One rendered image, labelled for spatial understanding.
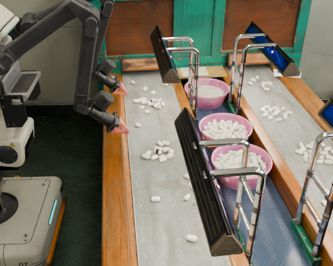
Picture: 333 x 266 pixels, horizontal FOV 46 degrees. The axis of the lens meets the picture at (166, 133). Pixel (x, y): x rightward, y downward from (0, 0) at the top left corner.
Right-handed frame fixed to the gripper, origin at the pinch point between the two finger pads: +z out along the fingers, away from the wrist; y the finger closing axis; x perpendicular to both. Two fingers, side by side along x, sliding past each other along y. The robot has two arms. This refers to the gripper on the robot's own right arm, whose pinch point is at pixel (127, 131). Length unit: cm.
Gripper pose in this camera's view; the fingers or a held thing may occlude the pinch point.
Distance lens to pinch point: 177.9
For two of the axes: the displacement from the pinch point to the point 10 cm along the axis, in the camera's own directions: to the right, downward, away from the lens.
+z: 7.5, 5.0, 4.3
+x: -6.5, 6.8, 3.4
